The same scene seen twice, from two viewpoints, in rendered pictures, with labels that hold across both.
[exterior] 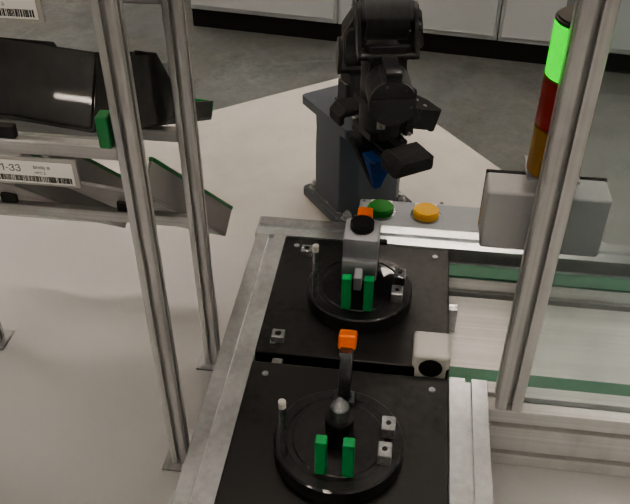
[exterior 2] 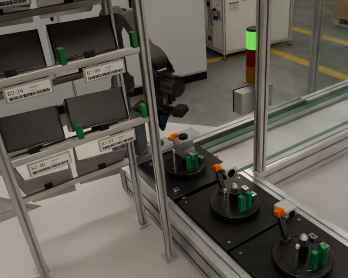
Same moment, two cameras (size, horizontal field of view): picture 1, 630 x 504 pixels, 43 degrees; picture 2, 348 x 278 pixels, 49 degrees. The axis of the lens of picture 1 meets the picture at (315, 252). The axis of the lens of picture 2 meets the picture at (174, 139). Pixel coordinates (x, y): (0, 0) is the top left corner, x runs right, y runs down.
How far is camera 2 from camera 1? 0.60 m
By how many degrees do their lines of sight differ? 31
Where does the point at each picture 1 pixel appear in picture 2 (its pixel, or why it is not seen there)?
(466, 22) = (61, 99)
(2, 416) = not seen: outside the picture
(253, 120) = not seen: hidden behind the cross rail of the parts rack
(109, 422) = (128, 263)
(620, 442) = (291, 166)
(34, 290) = not seen: hidden behind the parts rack
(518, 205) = (250, 95)
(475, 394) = (249, 173)
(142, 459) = (156, 265)
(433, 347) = (228, 165)
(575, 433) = (280, 170)
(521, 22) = (84, 90)
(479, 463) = (272, 187)
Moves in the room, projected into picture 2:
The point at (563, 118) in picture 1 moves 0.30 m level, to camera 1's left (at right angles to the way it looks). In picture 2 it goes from (263, 58) to (180, 91)
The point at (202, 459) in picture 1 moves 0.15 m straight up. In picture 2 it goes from (196, 236) to (193, 191)
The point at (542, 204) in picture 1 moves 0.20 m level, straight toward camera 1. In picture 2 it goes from (262, 89) to (305, 116)
